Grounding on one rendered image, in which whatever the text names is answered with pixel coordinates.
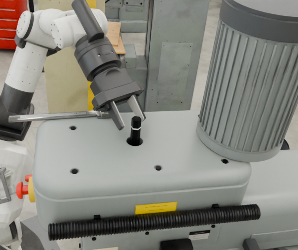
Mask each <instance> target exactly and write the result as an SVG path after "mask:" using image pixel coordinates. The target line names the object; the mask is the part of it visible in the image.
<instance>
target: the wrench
mask: <svg viewBox="0 0 298 250"><path fill-rule="evenodd" d="M102 112H106V110H103V111H100V112H98V111H80V112H64V113H48V114H33V115H18V116H9V119H8V122H9V123H13V122H28V121H43V120H57V119H72V118H86V117H96V116H97V118H98V119H102V118H103V119H111V117H110V115H109V114H102Z"/></svg>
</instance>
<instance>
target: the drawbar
mask: <svg viewBox="0 0 298 250"><path fill-rule="evenodd" d="M131 126H132V127H131V133H130V145H131V146H139V142H140V131H141V128H140V127H141V118H140V117H138V116H134V117H133V118H131ZM132 128H136V129H139V128H140V129H139V130H134V129H132Z"/></svg>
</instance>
